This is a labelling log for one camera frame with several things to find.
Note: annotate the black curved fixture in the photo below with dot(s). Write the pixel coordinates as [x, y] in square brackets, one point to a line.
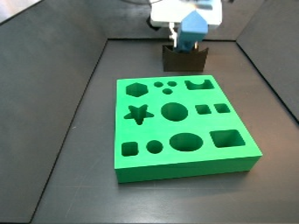
[183, 61]

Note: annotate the green shape sorting block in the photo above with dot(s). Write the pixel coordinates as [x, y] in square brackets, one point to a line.
[178, 130]

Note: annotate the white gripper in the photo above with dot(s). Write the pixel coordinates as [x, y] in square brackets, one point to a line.
[168, 13]

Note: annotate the blue three prong object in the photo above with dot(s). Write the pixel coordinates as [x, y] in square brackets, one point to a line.
[191, 32]

